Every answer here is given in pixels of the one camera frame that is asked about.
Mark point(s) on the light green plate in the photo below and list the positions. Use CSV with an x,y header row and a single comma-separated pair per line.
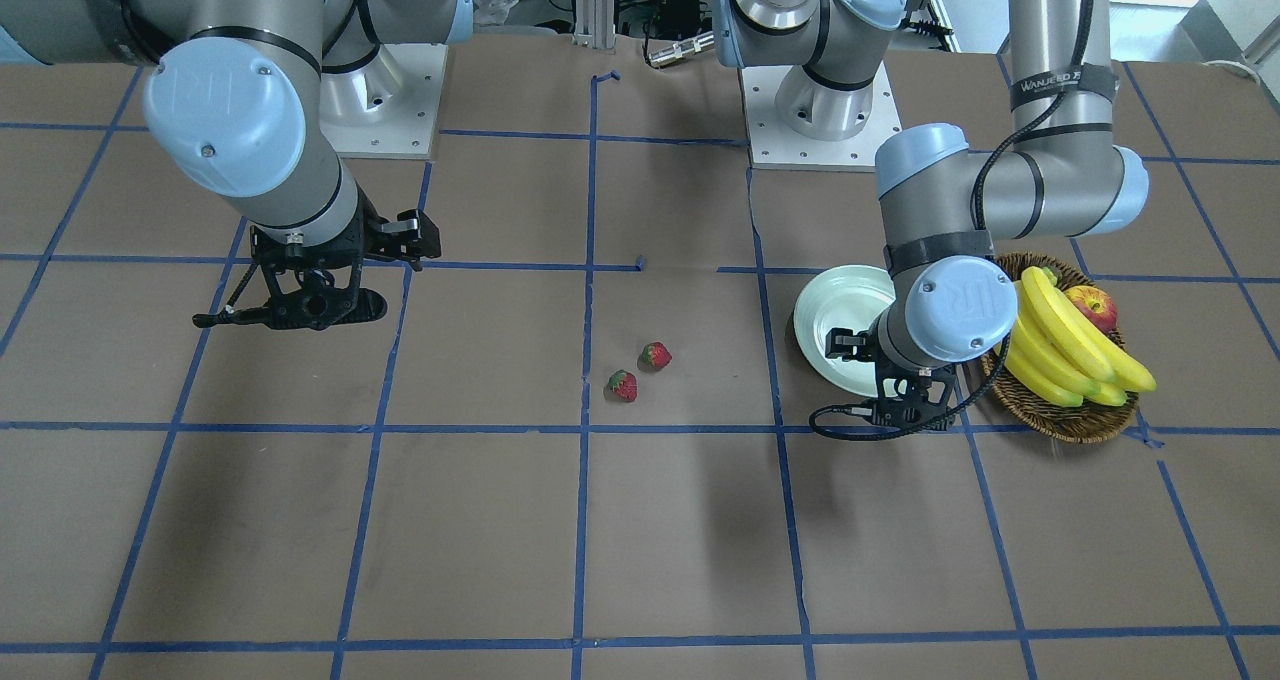
x,y
848,297

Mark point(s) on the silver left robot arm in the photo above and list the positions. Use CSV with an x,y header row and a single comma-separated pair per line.
x,y
943,206

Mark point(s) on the red apple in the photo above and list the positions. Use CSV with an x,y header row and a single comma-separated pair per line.
x,y
1095,305

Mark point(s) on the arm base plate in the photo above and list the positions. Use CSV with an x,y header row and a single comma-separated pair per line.
x,y
795,124
388,108

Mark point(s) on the yellow banana bunch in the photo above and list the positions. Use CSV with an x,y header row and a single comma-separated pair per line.
x,y
1060,356

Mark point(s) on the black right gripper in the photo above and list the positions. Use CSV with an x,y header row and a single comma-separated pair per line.
x,y
352,237

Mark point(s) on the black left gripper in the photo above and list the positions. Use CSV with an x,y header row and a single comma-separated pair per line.
x,y
866,345

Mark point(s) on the red strawberry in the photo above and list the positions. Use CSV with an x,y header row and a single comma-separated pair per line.
x,y
622,384
655,356

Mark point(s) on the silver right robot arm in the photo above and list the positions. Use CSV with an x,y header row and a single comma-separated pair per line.
x,y
235,95

